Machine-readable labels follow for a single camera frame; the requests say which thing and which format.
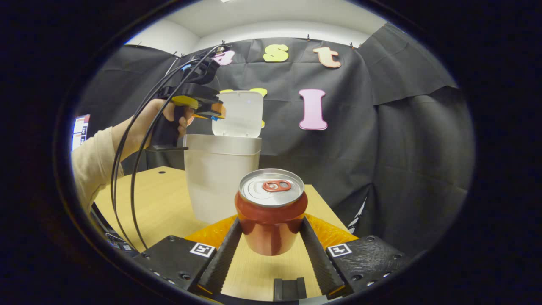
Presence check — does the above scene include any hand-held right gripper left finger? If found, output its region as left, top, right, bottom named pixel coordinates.
left=142, top=215, right=243, bottom=296

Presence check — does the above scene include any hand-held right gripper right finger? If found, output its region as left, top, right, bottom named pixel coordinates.
left=300, top=214, right=413, bottom=297

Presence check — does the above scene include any red pop can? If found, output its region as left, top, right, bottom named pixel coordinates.
left=235, top=169, right=309, bottom=257

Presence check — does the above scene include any white desktop garbage bin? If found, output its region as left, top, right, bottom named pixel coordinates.
left=183, top=90, right=264, bottom=225

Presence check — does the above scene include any wooden desktop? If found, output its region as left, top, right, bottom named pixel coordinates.
left=94, top=166, right=352, bottom=302

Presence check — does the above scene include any computer monitor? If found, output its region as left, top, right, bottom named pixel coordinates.
left=73, top=114, right=90, bottom=151

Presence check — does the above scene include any black backdrop cloth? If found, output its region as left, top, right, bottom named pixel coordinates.
left=76, top=23, right=475, bottom=255

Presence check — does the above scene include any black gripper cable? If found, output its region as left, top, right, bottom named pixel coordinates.
left=109, top=44, right=229, bottom=251
left=130, top=47, right=225, bottom=250

